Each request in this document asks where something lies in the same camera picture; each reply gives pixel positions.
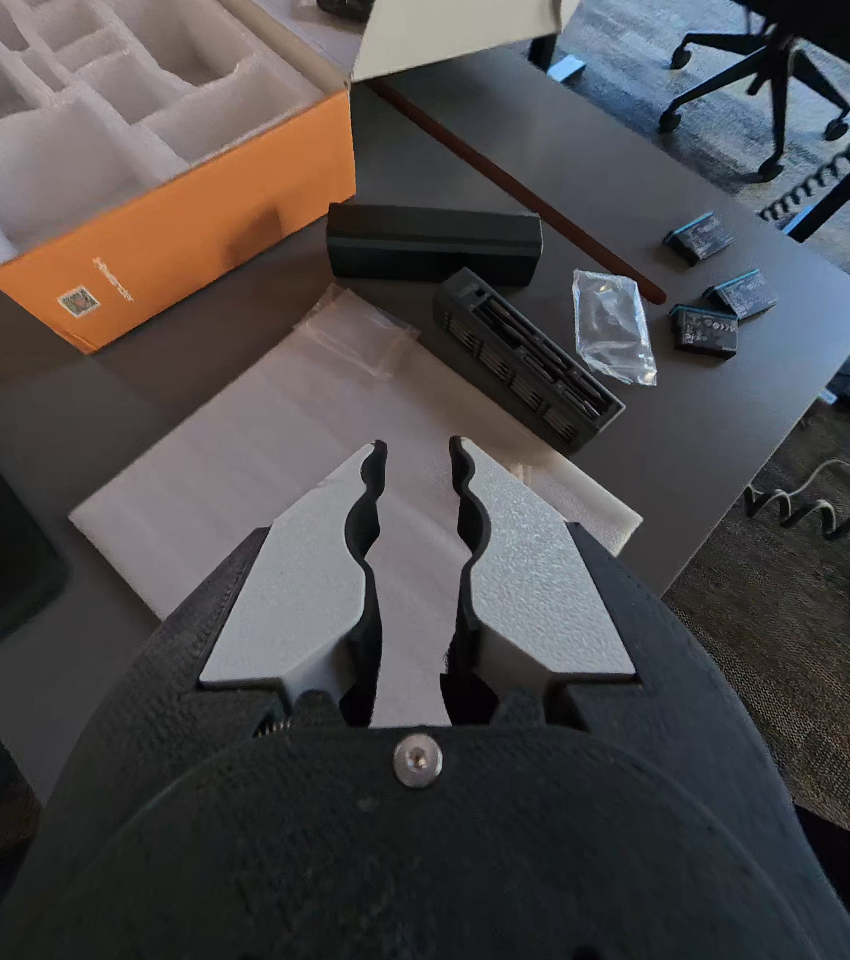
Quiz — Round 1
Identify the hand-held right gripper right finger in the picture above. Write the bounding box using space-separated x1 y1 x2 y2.
446 436 636 699

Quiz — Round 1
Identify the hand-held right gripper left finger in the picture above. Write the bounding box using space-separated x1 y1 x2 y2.
200 441 390 706

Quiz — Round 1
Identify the orange cardboard box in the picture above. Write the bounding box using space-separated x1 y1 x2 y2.
0 0 582 355

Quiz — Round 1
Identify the white foam sheet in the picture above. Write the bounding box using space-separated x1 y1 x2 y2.
68 330 643 624

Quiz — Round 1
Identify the small flat clear bag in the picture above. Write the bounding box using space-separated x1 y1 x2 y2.
293 283 422 380

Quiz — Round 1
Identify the clear plastic bag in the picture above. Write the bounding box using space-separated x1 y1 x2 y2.
572 268 658 387

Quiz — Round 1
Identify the black battery blue edge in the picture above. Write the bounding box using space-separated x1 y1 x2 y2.
702 268 780 322
662 211 737 267
668 303 739 360

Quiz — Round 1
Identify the black long case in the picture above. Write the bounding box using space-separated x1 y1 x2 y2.
326 202 543 290

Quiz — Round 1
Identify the black coiled cable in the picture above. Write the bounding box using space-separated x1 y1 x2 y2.
743 483 850 560
758 97 850 222

